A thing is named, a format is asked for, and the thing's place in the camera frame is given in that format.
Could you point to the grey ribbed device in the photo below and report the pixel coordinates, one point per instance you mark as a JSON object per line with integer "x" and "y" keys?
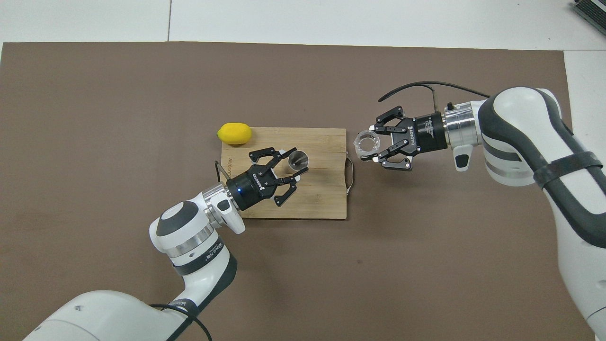
{"x": 592, "y": 12}

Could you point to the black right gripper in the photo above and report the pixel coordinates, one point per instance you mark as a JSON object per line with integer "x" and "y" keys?
{"x": 426, "y": 132}

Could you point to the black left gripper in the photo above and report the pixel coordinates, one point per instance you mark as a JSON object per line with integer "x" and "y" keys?
{"x": 253, "y": 187}

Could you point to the wooden cutting board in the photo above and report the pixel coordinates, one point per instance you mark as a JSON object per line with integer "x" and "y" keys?
{"x": 322, "y": 199}

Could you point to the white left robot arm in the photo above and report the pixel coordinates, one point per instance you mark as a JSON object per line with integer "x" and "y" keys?
{"x": 189, "y": 237}

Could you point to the metal double jigger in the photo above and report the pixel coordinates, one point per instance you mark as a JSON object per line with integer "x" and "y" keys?
{"x": 298, "y": 160}

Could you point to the yellow lemon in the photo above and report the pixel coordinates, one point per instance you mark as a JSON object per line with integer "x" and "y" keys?
{"x": 234, "y": 133}

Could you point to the brown table mat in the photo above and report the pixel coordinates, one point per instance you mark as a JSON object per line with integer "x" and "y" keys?
{"x": 94, "y": 94}

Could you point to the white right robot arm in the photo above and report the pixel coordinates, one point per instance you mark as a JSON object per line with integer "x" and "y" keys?
{"x": 521, "y": 123}

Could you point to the small clear glass cup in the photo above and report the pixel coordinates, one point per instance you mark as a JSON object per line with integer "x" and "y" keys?
{"x": 367, "y": 148}

